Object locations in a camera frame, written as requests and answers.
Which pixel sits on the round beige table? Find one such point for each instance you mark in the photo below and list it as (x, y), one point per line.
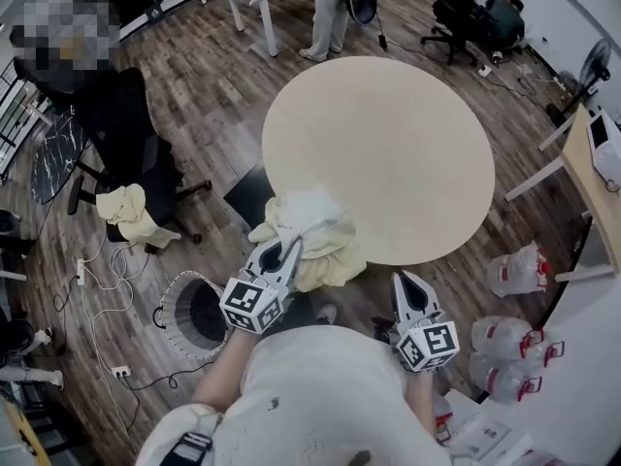
(378, 129)

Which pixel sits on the wooden desk with white legs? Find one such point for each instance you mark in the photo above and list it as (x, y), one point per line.
(582, 173)

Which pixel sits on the white clothes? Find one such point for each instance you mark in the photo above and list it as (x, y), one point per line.
(310, 211)

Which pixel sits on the white cardboard box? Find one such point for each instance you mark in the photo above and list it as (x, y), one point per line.
(485, 435)

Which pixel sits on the white power strip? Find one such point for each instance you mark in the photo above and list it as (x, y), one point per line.
(484, 71)
(121, 371)
(81, 271)

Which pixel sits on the black marble table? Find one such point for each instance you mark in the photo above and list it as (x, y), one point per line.
(58, 158)

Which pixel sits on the person's left forearm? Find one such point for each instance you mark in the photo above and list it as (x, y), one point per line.
(218, 372)

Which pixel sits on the black metal cabinet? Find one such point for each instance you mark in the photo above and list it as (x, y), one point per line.
(247, 197)

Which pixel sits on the black pedestal fan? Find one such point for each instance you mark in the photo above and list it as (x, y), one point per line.
(597, 61)

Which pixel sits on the person's black trousers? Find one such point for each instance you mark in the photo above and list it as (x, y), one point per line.
(301, 313)

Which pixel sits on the person's white shoe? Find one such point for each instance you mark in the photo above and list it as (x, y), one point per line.
(327, 313)

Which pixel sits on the person's right forearm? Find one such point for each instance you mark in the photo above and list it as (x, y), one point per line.
(419, 401)

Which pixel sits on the white grey laundry basket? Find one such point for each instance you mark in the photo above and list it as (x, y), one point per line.
(179, 309)

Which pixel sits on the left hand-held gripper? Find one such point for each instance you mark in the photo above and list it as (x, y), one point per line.
(247, 304)

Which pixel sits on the round wooden table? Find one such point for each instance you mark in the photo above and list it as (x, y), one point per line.
(29, 435)

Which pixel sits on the person's white knit top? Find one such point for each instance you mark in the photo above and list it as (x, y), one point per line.
(320, 396)

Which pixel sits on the pale yellow clothes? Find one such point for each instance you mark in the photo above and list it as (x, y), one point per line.
(330, 260)
(131, 211)

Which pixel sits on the white appliance with screen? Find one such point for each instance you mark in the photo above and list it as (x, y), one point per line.
(606, 153)

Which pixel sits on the group of clear water jugs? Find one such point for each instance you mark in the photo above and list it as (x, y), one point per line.
(514, 270)

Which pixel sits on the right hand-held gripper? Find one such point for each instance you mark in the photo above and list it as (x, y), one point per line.
(427, 345)

